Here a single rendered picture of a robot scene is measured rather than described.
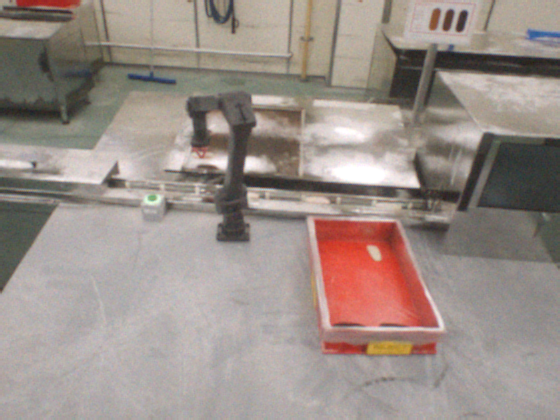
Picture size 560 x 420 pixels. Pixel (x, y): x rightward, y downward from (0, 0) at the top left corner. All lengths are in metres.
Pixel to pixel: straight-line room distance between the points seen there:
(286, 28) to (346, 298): 4.18
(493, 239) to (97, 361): 1.27
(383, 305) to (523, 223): 0.55
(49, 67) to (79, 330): 3.12
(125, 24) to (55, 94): 1.68
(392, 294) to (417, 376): 0.27
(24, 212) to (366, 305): 1.36
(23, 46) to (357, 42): 3.24
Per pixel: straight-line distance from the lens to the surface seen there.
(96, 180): 1.73
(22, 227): 2.02
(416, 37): 2.32
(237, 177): 1.35
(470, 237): 1.59
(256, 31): 5.23
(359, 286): 1.40
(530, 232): 1.65
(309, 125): 2.02
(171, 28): 5.43
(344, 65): 5.02
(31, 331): 1.39
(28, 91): 4.39
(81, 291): 1.44
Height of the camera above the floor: 1.83
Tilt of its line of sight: 33 degrees down
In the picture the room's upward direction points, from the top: 3 degrees clockwise
